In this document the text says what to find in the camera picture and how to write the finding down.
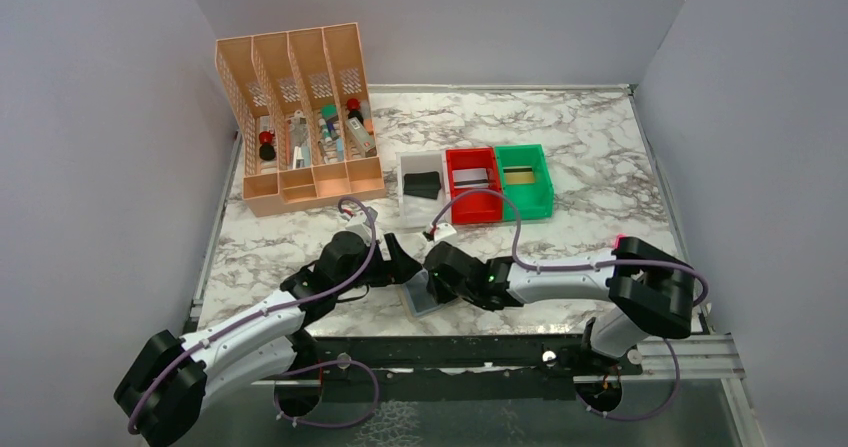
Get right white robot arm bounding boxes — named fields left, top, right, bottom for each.
left=423, top=236, right=708, bottom=374

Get white box in organizer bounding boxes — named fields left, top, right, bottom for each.
left=345, top=117, right=377, bottom=158

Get red black small bottle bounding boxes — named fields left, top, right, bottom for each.
left=345, top=97, right=364, bottom=123

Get peach desk file organizer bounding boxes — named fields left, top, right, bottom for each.
left=215, top=23, right=386, bottom=217

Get silver items in organizer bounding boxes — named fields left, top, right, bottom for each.
left=287, top=110, right=311, bottom=170

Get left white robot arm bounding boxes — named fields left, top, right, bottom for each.
left=114, top=231, right=427, bottom=446

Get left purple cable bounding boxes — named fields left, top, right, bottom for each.
left=125, top=196, right=383, bottom=436

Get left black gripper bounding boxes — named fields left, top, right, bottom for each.
left=335, top=233, right=422, bottom=296

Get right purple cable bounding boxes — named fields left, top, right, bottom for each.
left=423, top=188, right=710, bottom=425

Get red plastic bin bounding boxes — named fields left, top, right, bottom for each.
left=445, top=147, right=503, bottom=225

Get green plastic bin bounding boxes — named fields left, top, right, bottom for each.
left=494, top=144, right=554, bottom=221

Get black metal base rail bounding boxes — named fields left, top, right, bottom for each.
left=265, top=334, right=642, bottom=413

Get beige card holder wallet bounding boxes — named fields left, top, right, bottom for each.
left=399, top=278, right=459, bottom=318

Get gold card in green bin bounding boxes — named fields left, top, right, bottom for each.
left=503, top=166, right=536, bottom=186

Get white plastic bin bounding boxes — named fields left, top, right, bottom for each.
left=396, top=150, right=450, bottom=228

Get red capped black bottle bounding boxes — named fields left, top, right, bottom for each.
left=257, top=130, right=276, bottom=162

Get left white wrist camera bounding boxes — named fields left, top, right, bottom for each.
left=343, top=207, right=378, bottom=243

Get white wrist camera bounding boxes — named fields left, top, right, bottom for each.
left=343, top=207, right=378, bottom=243
left=423, top=223, right=457, bottom=244

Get green capped tube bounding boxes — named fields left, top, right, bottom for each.
left=317, top=104, right=345, bottom=162

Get black cards in white bin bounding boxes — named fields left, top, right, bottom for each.
left=402, top=171, right=442, bottom=200

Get purple cable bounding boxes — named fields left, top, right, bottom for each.
left=125, top=196, right=383, bottom=436
left=423, top=188, right=710, bottom=425

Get silver card in red bin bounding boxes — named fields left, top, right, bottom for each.
left=452, top=168, right=490, bottom=189

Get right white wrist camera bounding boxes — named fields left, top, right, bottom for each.
left=423, top=223, right=457, bottom=244

